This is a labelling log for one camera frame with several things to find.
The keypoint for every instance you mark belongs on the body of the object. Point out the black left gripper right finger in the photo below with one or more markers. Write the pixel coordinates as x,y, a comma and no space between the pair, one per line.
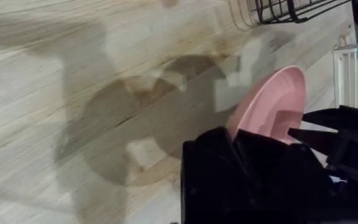
284,186

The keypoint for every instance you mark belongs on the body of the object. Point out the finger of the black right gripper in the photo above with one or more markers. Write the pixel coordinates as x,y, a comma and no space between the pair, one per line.
346,118
319,140

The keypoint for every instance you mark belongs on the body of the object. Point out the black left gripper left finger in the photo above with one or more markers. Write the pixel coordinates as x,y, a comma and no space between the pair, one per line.
207,174

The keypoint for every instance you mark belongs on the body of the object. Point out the pink plate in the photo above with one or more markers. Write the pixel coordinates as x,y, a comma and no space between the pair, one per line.
275,93

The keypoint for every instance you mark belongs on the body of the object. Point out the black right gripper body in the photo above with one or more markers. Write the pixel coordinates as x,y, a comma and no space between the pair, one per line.
356,155

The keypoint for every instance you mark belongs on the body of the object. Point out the white slatted box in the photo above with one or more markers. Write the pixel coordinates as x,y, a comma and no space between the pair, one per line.
346,77

